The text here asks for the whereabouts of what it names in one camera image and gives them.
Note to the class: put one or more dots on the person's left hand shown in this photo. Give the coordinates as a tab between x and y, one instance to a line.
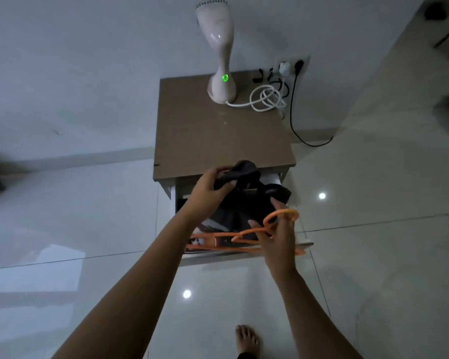
200	198

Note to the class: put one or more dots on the person's right hand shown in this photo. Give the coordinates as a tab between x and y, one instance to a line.
280	246

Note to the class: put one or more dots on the person's right thumb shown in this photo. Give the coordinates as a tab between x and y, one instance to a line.
258	231

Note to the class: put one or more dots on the person's left thumb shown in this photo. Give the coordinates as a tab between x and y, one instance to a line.
226	188

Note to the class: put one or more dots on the black garment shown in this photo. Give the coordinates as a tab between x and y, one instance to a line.
247	200

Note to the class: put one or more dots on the orange plastic clothes hanger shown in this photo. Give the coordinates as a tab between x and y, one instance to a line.
224	234

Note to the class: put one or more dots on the person's left forearm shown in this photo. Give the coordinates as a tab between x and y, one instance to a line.
134	295

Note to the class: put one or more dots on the person's right forearm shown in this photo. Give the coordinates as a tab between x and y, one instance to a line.
306	314

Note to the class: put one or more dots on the white open drawer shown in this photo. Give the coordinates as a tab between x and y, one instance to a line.
306	243

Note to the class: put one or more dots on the brown top bedside cabinet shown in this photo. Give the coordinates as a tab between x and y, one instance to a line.
217	134

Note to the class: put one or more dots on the person's bare foot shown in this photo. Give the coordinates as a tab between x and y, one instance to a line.
247	342

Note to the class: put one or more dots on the white power plug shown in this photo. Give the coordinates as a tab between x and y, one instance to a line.
284	68

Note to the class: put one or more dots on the white handheld garment steamer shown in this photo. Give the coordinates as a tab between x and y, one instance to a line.
219	52

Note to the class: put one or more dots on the dark round object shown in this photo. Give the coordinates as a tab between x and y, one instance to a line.
435	11

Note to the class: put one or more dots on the white wall power socket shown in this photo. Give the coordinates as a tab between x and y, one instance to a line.
306	59

